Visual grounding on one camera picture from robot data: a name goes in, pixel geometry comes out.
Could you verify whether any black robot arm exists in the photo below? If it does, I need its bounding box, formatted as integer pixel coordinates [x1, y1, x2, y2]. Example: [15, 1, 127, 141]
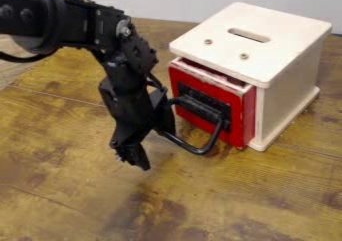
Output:
[0, 0, 175, 170]

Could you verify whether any white wooden box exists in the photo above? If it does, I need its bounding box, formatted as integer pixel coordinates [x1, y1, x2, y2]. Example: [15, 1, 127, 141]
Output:
[170, 2, 332, 151]

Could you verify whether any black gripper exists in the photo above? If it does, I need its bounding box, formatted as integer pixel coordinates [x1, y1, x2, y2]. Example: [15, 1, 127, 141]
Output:
[99, 74, 177, 171]

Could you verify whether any red drawer front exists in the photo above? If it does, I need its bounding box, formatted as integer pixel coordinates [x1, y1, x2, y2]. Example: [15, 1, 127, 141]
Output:
[169, 58, 257, 147]

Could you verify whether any black cable loop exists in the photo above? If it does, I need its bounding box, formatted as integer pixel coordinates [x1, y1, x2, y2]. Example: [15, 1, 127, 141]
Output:
[146, 73, 166, 91]

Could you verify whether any black metal drawer handle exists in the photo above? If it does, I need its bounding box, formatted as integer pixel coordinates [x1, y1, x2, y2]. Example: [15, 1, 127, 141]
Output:
[158, 95, 232, 155]

